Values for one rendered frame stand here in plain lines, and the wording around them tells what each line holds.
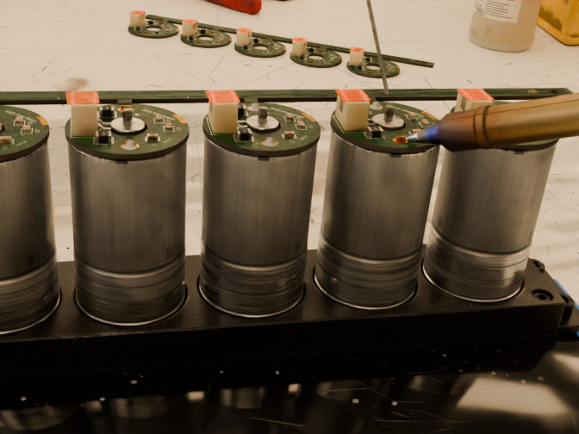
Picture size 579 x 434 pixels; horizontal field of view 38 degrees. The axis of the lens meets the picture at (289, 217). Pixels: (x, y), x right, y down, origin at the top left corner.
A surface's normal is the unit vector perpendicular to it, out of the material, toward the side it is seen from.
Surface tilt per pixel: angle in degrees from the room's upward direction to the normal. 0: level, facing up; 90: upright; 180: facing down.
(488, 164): 90
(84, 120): 90
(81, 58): 0
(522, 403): 0
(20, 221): 90
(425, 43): 0
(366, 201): 90
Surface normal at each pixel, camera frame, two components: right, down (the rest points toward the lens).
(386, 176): -0.01, 0.50
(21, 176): 0.76, 0.37
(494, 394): 0.07, -0.86
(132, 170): 0.25, 0.50
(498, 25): -0.34, 0.44
